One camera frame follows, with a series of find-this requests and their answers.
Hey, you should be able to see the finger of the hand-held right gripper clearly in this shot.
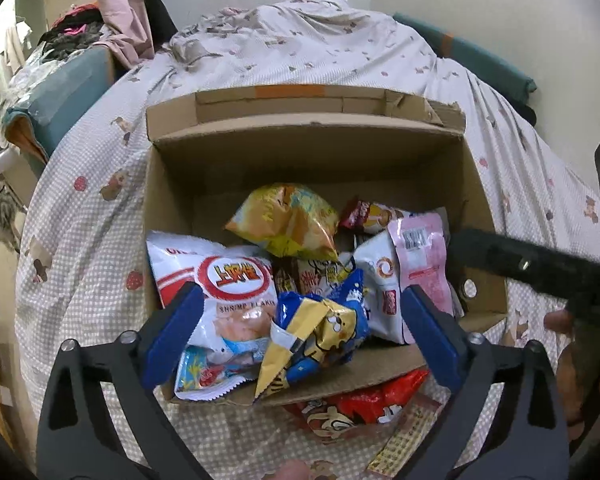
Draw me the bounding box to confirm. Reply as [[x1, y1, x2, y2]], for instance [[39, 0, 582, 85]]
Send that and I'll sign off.
[[447, 229, 600, 306]]

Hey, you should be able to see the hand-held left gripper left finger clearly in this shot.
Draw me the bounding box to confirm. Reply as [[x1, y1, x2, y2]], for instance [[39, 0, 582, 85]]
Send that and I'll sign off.
[[36, 281, 206, 480]]

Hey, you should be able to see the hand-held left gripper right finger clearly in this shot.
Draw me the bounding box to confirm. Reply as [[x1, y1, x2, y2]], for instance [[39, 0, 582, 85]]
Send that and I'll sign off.
[[397, 285, 571, 480]]

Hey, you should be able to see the white red shrimp snack bag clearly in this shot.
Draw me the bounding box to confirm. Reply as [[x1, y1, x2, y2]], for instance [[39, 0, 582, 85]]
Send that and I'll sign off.
[[146, 231, 278, 401]]

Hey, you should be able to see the pink snack packet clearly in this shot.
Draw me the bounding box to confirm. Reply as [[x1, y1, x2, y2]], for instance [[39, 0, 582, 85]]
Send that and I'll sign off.
[[387, 212, 456, 318]]

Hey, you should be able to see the white snack packet red edge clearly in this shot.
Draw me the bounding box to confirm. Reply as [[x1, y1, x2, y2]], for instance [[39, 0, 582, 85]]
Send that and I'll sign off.
[[352, 230, 416, 346]]

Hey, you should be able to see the blue yellow cartoon snack bag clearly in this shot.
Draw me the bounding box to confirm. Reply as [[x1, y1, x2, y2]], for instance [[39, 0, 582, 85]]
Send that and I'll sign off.
[[254, 267, 371, 403]]

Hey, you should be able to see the cardboard box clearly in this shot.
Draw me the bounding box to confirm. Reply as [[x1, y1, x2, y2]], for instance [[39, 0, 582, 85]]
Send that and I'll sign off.
[[145, 85, 508, 406]]

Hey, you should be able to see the person's right hand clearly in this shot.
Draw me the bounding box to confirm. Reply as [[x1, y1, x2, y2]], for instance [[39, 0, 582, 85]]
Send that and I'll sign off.
[[544, 309, 581, 436]]

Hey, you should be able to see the red cartoon snack bag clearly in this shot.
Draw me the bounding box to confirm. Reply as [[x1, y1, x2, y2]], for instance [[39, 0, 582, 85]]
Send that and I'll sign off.
[[285, 367, 431, 441]]

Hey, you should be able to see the yellow strip snack packet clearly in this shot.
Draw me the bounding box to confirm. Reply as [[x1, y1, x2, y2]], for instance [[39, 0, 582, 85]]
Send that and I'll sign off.
[[365, 395, 446, 478]]

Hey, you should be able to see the red yellow snack packet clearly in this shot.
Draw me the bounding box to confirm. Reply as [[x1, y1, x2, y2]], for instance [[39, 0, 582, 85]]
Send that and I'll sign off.
[[272, 257, 353, 296]]

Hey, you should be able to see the small red snack packet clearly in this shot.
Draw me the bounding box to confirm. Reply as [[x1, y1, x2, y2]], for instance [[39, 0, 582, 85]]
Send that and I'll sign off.
[[340, 197, 406, 235]]

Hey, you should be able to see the teal folded mat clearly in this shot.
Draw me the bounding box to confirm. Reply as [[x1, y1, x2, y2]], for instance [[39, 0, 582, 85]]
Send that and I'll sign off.
[[392, 12, 538, 106]]

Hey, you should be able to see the grey striped cat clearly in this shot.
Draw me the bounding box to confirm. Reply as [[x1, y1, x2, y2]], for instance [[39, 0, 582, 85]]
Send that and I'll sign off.
[[0, 187, 28, 253]]

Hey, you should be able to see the teal cushion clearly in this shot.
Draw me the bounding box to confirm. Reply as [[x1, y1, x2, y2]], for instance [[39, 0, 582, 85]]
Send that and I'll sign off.
[[5, 47, 116, 161]]

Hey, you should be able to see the pile of clothes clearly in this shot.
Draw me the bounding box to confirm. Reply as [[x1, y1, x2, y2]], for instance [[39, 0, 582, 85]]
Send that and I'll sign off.
[[37, 4, 111, 51]]

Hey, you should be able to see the pink hanging cloth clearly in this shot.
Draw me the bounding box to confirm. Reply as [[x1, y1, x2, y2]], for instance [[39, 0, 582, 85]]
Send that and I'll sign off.
[[90, 0, 156, 71]]

